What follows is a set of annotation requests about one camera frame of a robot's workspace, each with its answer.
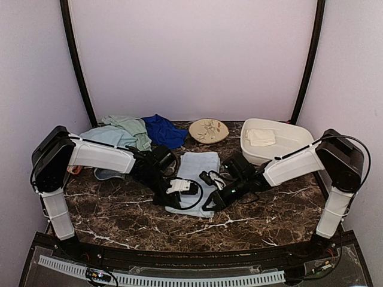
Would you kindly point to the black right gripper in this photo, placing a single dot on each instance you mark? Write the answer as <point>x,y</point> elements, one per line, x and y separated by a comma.
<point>220,200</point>

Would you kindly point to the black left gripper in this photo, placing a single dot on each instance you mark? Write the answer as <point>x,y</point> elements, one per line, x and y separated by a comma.
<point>167,199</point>

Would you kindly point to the light blue towel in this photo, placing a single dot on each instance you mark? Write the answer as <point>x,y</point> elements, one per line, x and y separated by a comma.
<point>192,164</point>

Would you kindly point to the white plastic basin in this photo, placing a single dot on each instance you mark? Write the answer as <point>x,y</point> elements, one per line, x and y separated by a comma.
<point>287,137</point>

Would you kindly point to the cream white towel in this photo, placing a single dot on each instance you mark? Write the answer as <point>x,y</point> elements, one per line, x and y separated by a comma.
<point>260,137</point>

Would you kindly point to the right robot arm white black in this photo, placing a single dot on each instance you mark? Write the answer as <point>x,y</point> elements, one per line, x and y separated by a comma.
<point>345,160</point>

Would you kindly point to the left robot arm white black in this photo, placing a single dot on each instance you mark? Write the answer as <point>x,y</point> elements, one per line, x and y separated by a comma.
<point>61,150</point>

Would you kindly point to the royal blue towel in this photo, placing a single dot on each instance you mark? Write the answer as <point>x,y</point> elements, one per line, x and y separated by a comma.
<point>162,132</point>

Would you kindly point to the pale green towel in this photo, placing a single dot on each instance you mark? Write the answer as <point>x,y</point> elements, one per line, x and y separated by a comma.
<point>134,126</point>

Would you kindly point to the beige floral plate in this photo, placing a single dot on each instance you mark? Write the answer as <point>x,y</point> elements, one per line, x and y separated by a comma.
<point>208,131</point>

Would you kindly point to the blue grey towel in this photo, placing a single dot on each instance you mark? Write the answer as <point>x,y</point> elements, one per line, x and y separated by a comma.
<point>109,135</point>

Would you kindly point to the orange patterned cloth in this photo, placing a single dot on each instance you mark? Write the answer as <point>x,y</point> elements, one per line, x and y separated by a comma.
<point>74,169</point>

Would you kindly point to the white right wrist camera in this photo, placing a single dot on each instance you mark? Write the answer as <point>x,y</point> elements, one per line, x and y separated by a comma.
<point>213,178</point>

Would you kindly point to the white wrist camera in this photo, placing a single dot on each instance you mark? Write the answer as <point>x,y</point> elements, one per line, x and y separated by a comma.
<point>179,185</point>
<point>213,178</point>

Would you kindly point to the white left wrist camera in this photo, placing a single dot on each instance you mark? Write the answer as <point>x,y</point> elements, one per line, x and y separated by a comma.
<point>179,185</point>

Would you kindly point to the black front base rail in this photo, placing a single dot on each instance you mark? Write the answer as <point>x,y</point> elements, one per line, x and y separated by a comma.
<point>110,258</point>

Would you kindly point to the white slotted cable duct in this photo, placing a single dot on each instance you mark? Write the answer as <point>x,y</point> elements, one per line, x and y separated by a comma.
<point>159,277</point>

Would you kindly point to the left black frame post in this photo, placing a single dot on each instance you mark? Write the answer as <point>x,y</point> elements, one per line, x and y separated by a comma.
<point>76,64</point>

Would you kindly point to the black frame post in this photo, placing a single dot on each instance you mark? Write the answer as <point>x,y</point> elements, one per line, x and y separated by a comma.
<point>309,65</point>
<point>76,64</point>

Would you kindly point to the right black frame post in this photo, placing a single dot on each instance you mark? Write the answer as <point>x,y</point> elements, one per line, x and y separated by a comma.
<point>309,65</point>

